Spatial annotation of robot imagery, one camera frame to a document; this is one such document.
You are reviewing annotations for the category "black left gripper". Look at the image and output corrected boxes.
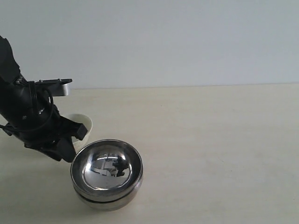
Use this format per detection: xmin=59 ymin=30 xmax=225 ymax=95
xmin=4 ymin=80 xmax=88 ymax=163

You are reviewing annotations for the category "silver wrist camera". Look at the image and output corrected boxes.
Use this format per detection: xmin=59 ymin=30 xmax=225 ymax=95
xmin=35 ymin=78 xmax=72 ymax=97

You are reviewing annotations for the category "small ribbed steel bowl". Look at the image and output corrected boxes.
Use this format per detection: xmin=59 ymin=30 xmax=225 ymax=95
xmin=75 ymin=175 xmax=143 ymax=211

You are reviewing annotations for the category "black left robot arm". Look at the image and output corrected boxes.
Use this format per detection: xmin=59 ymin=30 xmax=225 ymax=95
xmin=0 ymin=37 xmax=87 ymax=162

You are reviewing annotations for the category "white ceramic bowl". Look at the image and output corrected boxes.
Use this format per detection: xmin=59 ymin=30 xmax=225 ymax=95
xmin=63 ymin=113 xmax=93 ymax=154

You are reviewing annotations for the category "large steel bowl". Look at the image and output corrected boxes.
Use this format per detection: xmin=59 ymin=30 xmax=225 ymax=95
xmin=71 ymin=139 xmax=143 ymax=202

